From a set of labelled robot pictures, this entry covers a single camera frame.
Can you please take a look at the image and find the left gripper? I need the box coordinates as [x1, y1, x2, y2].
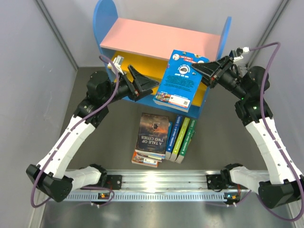
[102, 65, 160, 105]

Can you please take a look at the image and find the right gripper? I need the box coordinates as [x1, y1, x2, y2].
[190, 56, 248, 100]

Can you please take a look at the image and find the light blue cover treehouse book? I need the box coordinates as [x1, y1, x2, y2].
[153, 50, 209, 113]

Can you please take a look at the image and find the dark blue spine treehouse book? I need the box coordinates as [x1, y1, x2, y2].
[165, 115, 183, 160]

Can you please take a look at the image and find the lime green spine treehouse book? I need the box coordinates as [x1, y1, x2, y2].
[170, 117, 190, 162]

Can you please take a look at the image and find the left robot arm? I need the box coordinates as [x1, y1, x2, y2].
[26, 65, 160, 202]

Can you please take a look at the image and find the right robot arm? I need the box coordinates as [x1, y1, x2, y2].
[191, 56, 304, 209]

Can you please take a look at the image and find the light blue book under stack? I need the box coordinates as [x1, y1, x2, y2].
[142, 122, 173, 160]

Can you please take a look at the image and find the orange bottom stack book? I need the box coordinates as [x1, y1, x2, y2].
[132, 152, 159, 168]

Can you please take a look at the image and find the Tale of Two Cities book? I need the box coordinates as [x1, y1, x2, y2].
[135, 113, 169, 159]

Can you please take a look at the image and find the blue pink yellow bookshelf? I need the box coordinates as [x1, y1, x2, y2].
[92, 0, 232, 119]

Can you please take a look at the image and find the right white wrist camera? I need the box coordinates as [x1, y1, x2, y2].
[229, 47, 250, 63]

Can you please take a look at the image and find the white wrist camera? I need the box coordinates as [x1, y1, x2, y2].
[229, 47, 250, 63]
[107, 55, 124, 75]

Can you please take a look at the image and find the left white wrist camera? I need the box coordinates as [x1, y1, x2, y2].
[107, 55, 124, 75]

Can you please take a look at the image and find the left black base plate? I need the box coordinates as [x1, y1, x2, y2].
[99, 175, 122, 190]

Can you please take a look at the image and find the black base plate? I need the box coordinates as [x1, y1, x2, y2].
[206, 174, 246, 191]
[99, 175, 122, 190]

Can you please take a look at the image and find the aluminium mounting rail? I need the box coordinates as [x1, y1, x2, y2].
[38, 169, 297, 202]

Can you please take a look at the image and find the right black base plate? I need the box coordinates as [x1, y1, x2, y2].
[206, 174, 246, 191]

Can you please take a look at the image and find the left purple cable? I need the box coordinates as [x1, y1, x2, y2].
[30, 55, 121, 209]

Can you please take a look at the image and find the purple cable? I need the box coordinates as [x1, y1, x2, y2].
[206, 42, 304, 223]
[30, 55, 121, 209]

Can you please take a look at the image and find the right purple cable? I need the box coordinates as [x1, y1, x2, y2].
[206, 42, 304, 223]

